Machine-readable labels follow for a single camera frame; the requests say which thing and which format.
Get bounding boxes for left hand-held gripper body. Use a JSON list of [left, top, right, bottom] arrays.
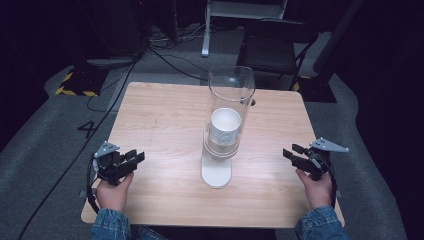
[[92, 140, 135, 187]]

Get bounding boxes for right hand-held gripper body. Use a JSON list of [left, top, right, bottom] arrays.
[[301, 136, 350, 182]]

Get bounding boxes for person's left hand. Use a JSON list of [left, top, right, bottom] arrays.
[[95, 172, 135, 213]]

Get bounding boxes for person's right hand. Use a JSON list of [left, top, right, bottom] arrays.
[[295, 168, 334, 211]]

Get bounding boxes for wooden table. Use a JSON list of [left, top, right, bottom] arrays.
[[80, 81, 346, 230]]

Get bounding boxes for white paper cup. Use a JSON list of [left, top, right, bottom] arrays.
[[209, 107, 242, 142]]

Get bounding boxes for white dispenser base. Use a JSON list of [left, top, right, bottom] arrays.
[[200, 153, 233, 189]]

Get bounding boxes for clear plastic cup dispenser tube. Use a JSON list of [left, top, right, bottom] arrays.
[[203, 65, 257, 158]]

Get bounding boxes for black yellow striped floor plate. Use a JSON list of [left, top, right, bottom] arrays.
[[54, 68, 109, 98]]

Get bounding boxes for black folding chair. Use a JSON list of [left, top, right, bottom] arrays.
[[235, 18, 319, 92]]

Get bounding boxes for black slanted stand pole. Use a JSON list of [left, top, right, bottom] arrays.
[[312, 0, 364, 75]]

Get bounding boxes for white metal stand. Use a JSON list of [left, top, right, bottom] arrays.
[[201, 0, 288, 58]]

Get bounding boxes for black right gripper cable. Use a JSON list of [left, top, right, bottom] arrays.
[[327, 159, 338, 209]]

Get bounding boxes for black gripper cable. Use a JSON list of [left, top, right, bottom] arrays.
[[86, 159, 101, 215], [327, 159, 338, 209]]

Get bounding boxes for black floor cable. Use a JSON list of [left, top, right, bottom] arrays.
[[17, 58, 141, 240]]

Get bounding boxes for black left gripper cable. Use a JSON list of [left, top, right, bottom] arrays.
[[86, 159, 101, 215]]

